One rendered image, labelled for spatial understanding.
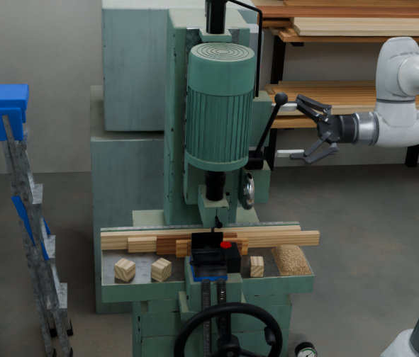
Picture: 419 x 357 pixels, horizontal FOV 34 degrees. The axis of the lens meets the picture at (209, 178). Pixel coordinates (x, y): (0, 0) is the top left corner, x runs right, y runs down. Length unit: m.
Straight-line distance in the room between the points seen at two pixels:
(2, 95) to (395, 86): 1.34
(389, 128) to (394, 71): 0.15
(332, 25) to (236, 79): 2.16
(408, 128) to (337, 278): 1.81
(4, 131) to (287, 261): 1.09
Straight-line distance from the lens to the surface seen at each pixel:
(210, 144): 1.83
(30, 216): 2.63
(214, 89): 1.77
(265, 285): 1.99
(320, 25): 3.85
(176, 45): 2.00
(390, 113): 1.88
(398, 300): 3.55
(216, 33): 1.93
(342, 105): 4.08
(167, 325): 2.03
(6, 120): 2.47
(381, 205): 4.35
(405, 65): 1.84
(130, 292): 1.94
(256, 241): 2.09
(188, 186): 2.07
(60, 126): 4.37
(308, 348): 2.09
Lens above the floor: 2.04
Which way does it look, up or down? 27 degrees down
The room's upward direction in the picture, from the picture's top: 3 degrees clockwise
